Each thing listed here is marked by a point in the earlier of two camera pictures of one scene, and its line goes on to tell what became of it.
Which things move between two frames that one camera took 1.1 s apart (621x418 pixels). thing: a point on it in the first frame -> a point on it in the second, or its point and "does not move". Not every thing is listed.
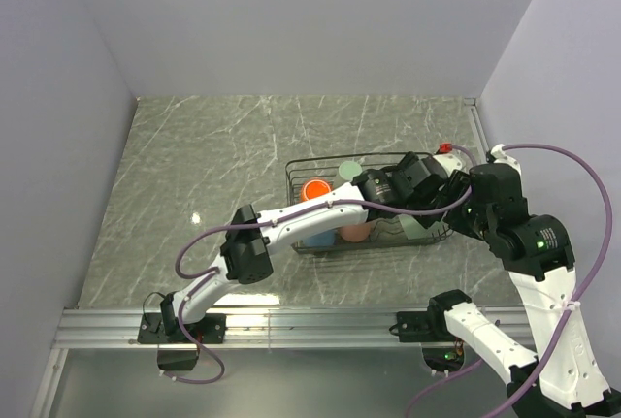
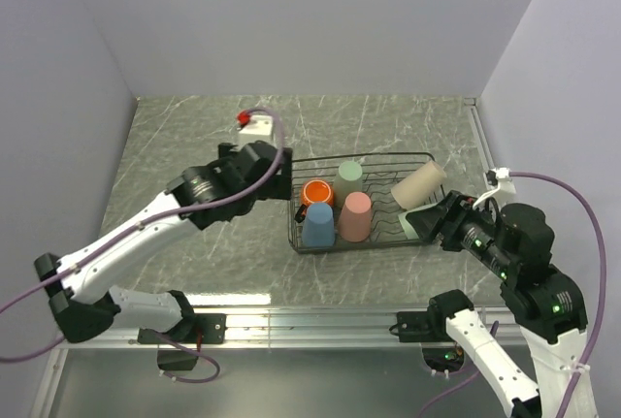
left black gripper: [408, 165] -> [280, 188]
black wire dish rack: [309, 177] does not move
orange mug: [313, 188] does not move
